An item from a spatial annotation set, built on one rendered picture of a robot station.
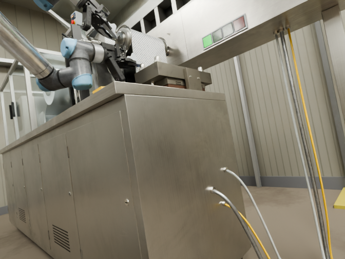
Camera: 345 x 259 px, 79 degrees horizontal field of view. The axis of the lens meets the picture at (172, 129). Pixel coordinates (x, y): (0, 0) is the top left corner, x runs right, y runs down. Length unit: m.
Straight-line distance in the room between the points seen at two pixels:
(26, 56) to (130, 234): 0.69
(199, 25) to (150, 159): 0.84
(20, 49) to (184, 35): 0.83
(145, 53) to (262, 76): 1.77
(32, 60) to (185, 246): 0.85
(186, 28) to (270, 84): 1.53
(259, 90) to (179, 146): 1.99
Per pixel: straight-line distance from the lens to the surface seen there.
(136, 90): 0.71
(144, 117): 0.70
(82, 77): 0.89
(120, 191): 0.75
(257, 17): 1.12
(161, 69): 0.91
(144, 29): 1.64
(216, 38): 1.19
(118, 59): 1.02
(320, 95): 2.50
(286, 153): 2.61
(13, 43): 0.89
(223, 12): 1.22
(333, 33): 1.18
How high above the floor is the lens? 0.69
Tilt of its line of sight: 3 degrees up
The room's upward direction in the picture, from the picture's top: 9 degrees counter-clockwise
